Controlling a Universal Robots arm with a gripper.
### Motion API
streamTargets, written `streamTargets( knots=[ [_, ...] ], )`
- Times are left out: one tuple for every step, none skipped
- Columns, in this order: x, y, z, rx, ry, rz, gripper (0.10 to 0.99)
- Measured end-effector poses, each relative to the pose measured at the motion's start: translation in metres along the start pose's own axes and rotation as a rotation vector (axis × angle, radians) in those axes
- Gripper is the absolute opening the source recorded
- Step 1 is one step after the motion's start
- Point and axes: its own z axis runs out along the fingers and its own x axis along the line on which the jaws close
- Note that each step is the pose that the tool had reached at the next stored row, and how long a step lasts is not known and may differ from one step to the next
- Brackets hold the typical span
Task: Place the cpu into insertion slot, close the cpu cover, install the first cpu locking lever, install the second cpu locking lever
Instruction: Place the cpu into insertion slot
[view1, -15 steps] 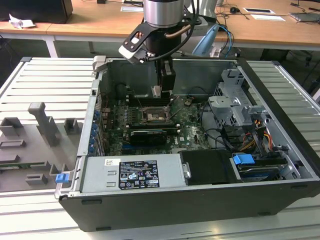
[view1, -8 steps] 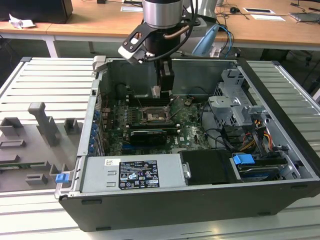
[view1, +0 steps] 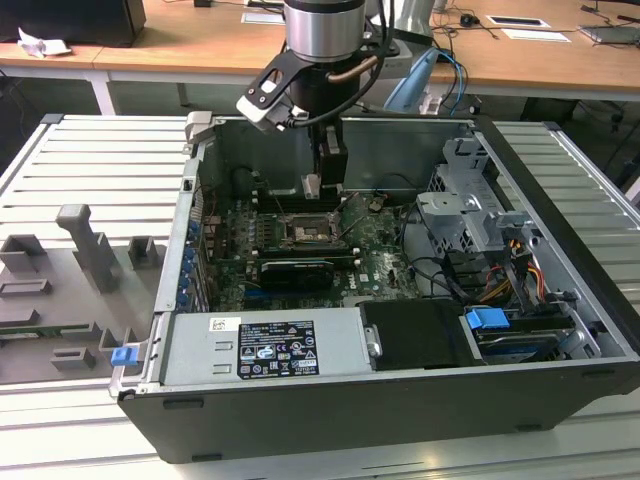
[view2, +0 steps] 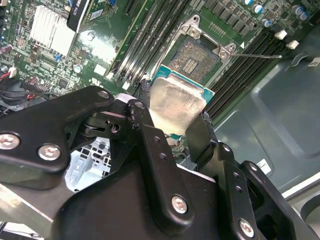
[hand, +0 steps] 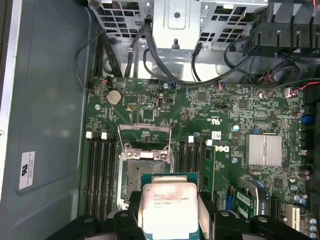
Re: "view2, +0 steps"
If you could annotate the silver green CPU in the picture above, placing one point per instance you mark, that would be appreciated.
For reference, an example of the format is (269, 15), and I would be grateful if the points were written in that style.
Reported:
(175, 105)

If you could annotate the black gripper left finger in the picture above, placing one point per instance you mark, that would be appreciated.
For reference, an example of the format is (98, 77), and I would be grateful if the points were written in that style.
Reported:
(37, 130)

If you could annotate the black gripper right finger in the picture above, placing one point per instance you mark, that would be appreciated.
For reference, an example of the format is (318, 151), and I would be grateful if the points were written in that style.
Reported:
(230, 180)

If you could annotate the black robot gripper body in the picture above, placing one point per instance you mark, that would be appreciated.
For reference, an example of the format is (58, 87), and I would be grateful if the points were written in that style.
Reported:
(112, 212)

